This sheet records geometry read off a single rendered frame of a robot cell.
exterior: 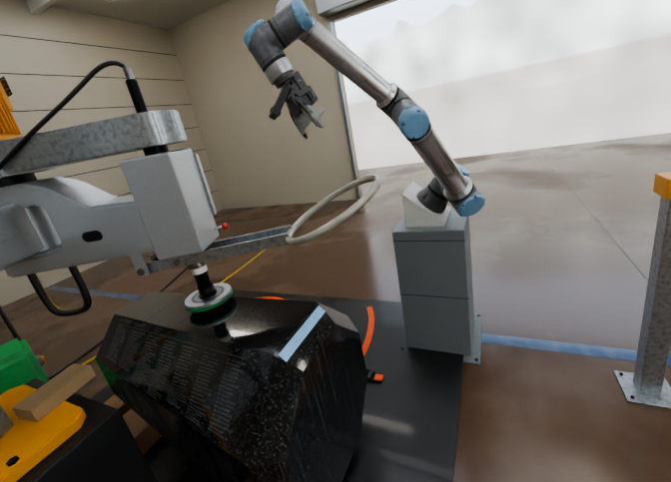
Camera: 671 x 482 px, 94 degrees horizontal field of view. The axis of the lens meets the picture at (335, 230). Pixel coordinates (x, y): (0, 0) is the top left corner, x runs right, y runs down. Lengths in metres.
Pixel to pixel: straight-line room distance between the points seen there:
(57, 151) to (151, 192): 0.35
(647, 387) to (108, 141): 2.60
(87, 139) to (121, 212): 0.29
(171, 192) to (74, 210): 0.41
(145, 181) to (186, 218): 0.20
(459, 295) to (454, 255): 0.26
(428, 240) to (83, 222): 1.63
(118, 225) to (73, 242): 0.21
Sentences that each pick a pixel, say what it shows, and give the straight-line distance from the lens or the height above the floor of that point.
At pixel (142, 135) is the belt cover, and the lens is 1.41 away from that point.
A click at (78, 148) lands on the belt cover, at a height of 1.60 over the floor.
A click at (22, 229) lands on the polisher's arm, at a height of 1.35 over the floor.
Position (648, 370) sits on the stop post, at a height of 0.15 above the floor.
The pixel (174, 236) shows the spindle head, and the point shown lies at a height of 1.20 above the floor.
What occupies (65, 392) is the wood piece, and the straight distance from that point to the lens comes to 1.56.
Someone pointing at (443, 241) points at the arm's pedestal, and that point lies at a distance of 1.85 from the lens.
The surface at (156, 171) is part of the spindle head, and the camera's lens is 1.40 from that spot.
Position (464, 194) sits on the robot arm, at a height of 1.06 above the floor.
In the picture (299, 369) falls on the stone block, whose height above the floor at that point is 0.73.
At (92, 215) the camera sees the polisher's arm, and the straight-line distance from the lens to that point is 1.60.
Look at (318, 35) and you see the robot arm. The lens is 1.30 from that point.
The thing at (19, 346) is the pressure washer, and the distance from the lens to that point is 2.93.
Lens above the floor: 1.51
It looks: 19 degrees down
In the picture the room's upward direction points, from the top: 11 degrees counter-clockwise
